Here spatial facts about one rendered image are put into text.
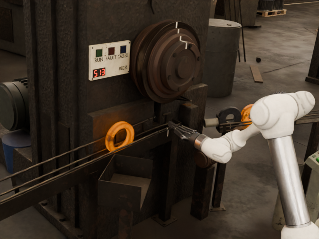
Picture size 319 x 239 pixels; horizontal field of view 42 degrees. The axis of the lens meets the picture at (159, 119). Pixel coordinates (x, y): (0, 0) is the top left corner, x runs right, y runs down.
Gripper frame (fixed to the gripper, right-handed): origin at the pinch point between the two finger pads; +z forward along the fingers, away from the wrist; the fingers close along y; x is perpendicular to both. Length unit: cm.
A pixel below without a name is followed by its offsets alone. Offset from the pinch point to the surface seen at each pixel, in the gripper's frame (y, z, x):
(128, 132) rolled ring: -28.6, 7.1, 0.1
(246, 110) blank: 54, -14, 3
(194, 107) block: 22.4, 3.8, 4.9
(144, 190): -45, -26, -12
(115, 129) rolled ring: -39.0, 6.6, 5.4
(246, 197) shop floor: 75, -21, -73
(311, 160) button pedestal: 56, -64, -8
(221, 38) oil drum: 231, 141, -12
